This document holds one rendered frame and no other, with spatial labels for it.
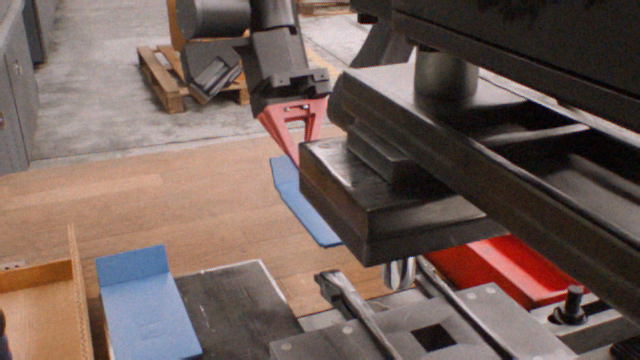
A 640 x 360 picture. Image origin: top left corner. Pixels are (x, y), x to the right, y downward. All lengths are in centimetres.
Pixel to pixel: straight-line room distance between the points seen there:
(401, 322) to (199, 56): 34
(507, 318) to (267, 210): 40
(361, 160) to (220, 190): 53
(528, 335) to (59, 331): 42
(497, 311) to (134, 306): 34
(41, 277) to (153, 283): 13
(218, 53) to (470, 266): 34
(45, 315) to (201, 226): 22
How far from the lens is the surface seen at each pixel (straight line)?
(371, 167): 37
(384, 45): 80
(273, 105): 66
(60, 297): 71
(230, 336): 59
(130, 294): 66
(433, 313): 51
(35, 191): 96
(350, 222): 34
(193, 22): 66
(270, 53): 67
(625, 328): 59
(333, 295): 52
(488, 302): 53
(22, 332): 68
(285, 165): 68
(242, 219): 81
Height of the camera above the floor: 129
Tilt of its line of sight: 26 degrees down
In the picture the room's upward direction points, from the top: straight up
